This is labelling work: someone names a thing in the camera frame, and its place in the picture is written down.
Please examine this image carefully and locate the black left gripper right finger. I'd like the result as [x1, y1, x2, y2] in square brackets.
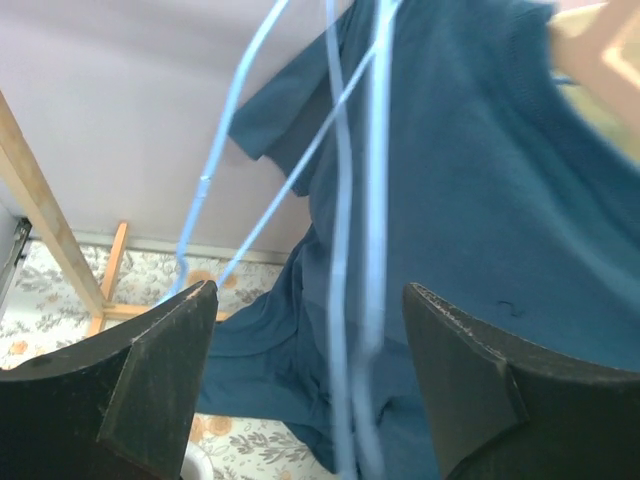
[403, 283, 639, 479]

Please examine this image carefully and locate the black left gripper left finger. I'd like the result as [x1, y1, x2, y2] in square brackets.
[1, 281, 218, 479]

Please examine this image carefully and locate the light blue wire hanger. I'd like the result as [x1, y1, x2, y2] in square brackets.
[327, 1, 401, 479]
[158, 0, 377, 303]

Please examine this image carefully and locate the navy blue t shirt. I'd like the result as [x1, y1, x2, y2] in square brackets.
[197, 1, 639, 479]

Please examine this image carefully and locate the wooden clothes rack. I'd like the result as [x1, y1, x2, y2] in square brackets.
[0, 89, 231, 336]

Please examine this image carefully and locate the floral table cloth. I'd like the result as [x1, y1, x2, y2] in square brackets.
[1, 242, 332, 480]

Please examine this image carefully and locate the beige garment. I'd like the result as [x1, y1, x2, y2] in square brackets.
[549, 0, 639, 160]

